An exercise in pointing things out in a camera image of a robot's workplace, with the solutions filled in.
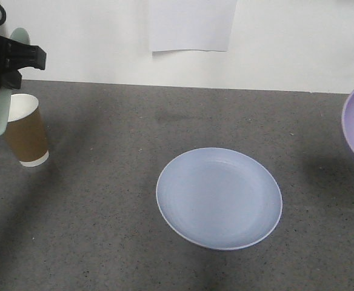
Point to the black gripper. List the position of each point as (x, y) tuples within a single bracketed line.
[(17, 53)]

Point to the white paper sheet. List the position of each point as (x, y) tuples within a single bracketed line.
[(190, 25)]

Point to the brown paper cup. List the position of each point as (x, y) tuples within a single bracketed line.
[(25, 132)]

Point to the light blue plate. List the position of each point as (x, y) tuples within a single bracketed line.
[(219, 199)]

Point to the mint green plastic spoon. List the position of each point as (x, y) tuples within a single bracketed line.
[(1, 112)]

